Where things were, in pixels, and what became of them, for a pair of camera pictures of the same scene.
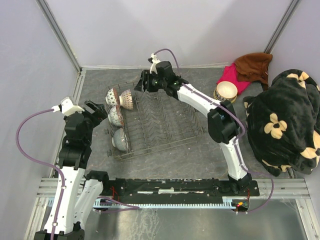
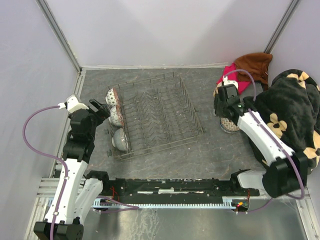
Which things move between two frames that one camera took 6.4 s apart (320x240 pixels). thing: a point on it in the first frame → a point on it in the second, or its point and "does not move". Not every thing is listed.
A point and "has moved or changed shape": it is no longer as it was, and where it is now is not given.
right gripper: [146, 76] → [216, 103]
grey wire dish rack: [158, 120] does not move
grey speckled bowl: [119, 140] does not move
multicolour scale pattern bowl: [126, 100] has moved or changed shape
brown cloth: [253, 68] does not move
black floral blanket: [283, 122] does not move
